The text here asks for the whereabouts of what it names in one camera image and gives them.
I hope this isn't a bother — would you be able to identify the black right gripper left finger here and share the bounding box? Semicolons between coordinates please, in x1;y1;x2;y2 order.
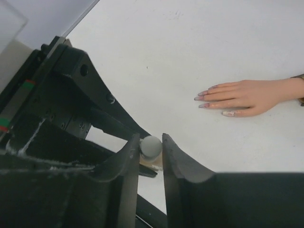
0;134;140;228

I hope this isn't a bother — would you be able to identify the mannequin hand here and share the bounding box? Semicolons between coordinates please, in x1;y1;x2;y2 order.
194;75;304;117

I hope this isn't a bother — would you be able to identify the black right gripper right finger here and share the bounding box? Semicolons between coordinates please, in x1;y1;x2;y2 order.
162;134;304;228

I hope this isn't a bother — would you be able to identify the white nail polish cap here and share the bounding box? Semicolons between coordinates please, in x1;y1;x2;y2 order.
140;136;162;162

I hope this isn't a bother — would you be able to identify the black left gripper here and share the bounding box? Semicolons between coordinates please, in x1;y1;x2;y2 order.
0;36;150;171

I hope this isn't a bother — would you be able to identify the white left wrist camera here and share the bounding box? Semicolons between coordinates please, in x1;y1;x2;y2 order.
0;39;33;92

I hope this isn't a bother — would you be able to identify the nail polish bottle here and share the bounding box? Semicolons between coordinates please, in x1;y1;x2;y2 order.
140;153;163;171

